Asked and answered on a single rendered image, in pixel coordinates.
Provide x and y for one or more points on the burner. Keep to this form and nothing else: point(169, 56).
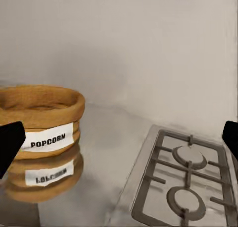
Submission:
point(179, 180)

